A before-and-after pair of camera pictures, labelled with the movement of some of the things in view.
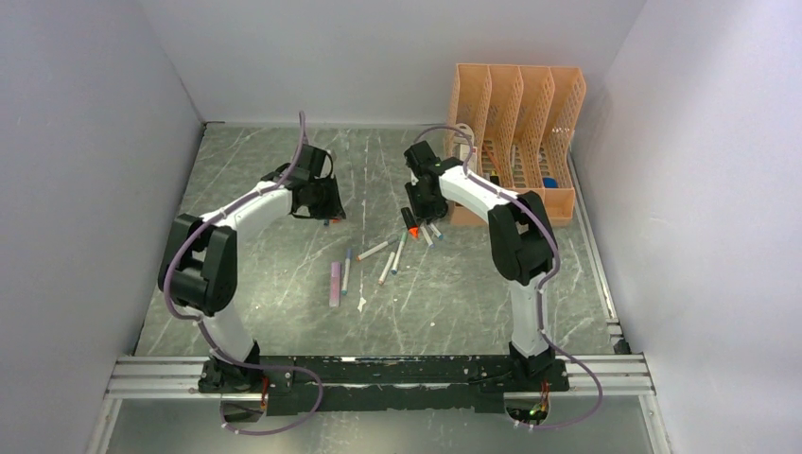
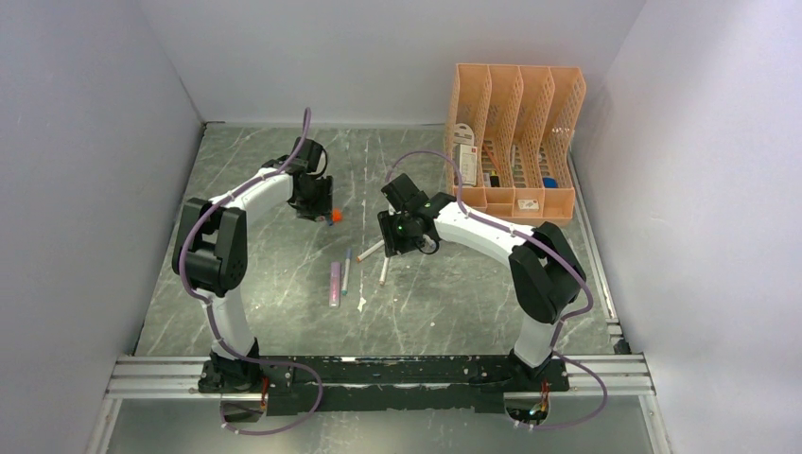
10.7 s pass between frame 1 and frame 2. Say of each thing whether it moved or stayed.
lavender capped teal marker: stayed
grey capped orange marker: stayed
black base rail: stayed
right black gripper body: moved
